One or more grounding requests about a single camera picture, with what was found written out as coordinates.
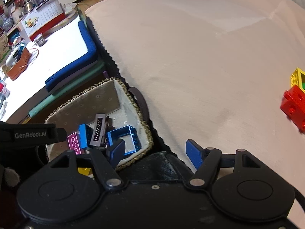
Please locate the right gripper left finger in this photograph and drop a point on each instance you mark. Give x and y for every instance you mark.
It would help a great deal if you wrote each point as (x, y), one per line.
(104, 163)

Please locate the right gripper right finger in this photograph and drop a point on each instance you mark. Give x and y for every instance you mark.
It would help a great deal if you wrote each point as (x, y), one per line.
(206, 162)

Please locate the grey grille toy piece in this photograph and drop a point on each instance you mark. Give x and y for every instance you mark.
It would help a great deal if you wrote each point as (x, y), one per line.
(100, 127)

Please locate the blue toy brick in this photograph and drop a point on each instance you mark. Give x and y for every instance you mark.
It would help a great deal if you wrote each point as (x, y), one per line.
(85, 134)

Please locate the pink toy brick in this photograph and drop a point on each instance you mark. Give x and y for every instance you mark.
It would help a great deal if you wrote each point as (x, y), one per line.
(74, 143)

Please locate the blue window frame brick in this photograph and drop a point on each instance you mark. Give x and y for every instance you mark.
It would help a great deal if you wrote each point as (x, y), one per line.
(129, 135)

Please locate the red toy brick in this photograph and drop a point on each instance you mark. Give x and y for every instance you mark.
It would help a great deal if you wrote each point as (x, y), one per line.
(293, 106)

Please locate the yellow window frame brick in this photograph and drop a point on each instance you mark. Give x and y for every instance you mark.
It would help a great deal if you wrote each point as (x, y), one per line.
(298, 78)

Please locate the brown leather pencil case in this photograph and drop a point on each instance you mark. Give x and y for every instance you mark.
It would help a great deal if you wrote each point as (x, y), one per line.
(20, 66)

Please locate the green folded mat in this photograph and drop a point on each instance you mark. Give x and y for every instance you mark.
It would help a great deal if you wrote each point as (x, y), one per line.
(68, 85)

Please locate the small glass jar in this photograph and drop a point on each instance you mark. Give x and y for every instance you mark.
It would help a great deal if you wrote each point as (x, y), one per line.
(39, 40)

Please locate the blue folded mat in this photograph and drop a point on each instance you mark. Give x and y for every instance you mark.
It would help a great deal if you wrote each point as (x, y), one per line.
(76, 67)

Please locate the beige blanket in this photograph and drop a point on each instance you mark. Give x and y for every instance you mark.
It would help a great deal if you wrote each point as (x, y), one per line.
(213, 71)

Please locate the desk calendar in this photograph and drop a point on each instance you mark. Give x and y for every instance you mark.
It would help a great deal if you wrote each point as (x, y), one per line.
(42, 18)

